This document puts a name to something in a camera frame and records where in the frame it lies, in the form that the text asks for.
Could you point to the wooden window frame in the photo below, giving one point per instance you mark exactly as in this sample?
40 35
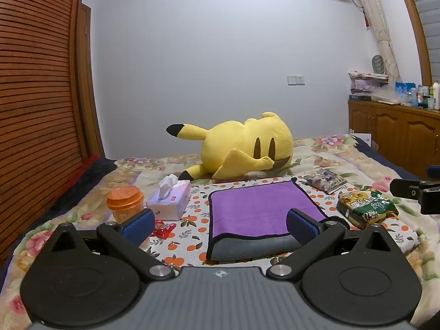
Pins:
414 24

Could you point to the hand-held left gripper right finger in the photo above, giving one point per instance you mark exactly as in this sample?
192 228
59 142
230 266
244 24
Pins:
301 227

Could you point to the red cloth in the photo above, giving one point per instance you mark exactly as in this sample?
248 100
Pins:
91 161

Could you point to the green yellow snack packet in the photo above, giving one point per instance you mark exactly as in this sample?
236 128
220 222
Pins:
366 206

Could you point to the orange fruit print mat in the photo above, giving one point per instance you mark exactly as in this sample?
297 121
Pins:
196 209

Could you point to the white wall switch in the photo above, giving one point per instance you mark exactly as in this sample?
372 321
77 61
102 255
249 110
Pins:
295 80

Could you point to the row of cosmetic bottles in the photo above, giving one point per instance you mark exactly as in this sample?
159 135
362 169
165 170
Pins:
426 96

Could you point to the yellow plush toy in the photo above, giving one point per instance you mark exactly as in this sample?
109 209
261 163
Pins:
237 144

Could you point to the white paper box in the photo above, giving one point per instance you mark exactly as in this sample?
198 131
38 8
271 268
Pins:
362 136

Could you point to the clear plastic bag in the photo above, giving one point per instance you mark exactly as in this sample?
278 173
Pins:
386 94

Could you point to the purple grey microfibre towel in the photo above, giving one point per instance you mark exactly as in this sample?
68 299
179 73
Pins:
254 206

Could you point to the stack of packed bags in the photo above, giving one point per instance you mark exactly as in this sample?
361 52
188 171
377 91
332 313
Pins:
366 82

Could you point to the white tissue box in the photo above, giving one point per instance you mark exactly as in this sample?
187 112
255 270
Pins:
172 202

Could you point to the red candy wrapper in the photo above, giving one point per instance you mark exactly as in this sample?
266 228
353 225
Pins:
163 228

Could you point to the blue white pack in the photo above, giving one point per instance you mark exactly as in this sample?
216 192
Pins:
404 91

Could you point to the wooden cabinet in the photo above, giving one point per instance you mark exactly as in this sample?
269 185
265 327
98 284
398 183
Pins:
388 130

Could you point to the small red wall hanging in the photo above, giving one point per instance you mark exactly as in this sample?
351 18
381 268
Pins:
367 19

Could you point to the purple printed packet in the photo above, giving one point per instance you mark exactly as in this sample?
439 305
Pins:
325 179

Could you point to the wooden louvered wardrobe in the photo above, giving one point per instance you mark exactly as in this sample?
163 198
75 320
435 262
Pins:
37 92

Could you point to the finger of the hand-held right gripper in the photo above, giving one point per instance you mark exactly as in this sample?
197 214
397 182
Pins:
402 187

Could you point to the grey fan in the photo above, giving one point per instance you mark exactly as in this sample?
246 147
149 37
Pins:
379 64

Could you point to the orange plastic container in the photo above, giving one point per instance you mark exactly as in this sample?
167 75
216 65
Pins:
124 202

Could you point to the beige curtain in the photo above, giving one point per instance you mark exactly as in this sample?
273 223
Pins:
378 24

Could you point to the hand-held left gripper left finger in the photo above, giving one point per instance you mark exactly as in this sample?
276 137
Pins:
139 226

